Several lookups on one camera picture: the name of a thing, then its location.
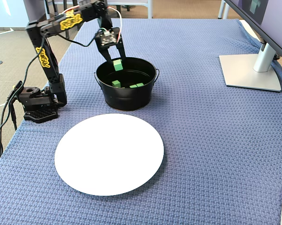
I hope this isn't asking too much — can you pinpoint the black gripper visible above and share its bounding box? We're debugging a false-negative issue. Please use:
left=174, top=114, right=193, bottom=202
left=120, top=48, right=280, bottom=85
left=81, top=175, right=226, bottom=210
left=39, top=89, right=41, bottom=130
left=94, top=26, right=128, bottom=64

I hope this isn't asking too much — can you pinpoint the white round plate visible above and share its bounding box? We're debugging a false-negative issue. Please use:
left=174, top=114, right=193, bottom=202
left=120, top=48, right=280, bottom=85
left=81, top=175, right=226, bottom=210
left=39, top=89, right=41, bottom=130
left=54, top=113, right=165, bottom=196

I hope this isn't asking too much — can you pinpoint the black metal bucket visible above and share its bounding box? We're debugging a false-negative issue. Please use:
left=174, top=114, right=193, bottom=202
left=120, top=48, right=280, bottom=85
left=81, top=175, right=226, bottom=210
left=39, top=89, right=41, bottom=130
left=93, top=57, right=160, bottom=111

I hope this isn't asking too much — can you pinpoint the blue woven tablecloth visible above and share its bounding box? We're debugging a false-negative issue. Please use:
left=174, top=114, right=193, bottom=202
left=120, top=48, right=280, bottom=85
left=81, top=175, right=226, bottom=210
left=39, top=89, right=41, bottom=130
left=0, top=18, right=282, bottom=225

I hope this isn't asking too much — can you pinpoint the white metal table leg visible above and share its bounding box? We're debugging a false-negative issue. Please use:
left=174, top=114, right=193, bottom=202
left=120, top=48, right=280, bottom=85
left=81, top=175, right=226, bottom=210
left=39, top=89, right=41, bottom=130
left=217, top=0, right=230, bottom=20

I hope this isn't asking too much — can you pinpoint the silver computer monitor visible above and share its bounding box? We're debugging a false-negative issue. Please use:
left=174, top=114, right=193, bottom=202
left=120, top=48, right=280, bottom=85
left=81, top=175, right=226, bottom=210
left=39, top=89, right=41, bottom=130
left=219, top=0, right=282, bottom=93

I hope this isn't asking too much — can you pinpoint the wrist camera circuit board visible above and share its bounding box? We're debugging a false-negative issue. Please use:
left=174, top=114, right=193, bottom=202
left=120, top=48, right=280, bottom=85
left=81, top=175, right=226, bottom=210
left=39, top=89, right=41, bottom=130
left=95, top=27, right=122, bottom=49

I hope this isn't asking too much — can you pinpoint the thin black camera cable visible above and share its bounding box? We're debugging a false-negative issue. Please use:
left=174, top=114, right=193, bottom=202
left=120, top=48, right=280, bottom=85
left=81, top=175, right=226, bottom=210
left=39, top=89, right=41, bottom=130
left=21, top=28, right=106, bottom=94

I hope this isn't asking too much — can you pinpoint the long red white servo wire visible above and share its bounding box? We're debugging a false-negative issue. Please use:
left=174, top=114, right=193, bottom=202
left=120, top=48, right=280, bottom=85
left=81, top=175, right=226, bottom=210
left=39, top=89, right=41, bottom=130
left=107, top=6, right=122, bottom=44

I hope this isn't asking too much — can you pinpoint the white table frame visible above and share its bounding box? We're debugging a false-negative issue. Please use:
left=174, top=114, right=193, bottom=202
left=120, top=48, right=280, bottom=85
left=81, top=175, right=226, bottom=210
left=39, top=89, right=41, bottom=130
left=44, top=0, right=153, bottom=24

